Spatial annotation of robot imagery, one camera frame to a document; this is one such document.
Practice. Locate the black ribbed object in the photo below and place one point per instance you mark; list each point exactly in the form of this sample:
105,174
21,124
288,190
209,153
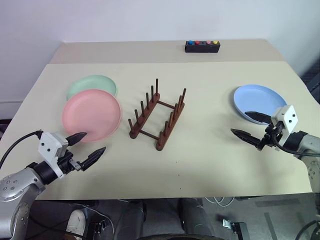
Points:
312,82

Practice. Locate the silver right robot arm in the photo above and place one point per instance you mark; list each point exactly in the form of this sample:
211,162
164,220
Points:
312,150

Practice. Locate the black metal floor bracket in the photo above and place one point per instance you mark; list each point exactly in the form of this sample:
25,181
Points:
233,226

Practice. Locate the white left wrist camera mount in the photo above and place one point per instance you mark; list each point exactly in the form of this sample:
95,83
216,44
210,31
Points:
48,147

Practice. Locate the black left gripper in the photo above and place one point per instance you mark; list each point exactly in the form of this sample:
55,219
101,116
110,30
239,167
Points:
66,163

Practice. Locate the blue plate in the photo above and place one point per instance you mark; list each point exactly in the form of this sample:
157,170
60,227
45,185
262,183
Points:
257,97

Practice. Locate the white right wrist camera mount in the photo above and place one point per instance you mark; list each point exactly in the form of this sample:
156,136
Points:
287,117

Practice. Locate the brown wooden dish rack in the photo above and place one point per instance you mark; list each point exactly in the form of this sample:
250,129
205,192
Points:
133,134

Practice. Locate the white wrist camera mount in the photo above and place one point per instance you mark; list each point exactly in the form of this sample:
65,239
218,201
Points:
287,117
48,147

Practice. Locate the black button box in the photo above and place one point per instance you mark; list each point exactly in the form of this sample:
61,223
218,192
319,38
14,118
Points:
200,48

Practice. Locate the red plate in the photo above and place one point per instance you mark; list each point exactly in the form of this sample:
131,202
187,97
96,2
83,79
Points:
92,115

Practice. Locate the white shoe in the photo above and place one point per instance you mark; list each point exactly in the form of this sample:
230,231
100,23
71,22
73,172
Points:
76,221

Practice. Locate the dark grey rounded shape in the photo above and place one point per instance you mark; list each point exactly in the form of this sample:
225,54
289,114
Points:
192,215

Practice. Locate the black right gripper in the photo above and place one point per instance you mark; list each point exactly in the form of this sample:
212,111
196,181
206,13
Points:
269,137

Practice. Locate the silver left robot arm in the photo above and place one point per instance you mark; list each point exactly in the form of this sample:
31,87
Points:
15,185

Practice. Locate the green plate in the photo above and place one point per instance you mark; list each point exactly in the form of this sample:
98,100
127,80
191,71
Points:
92,81

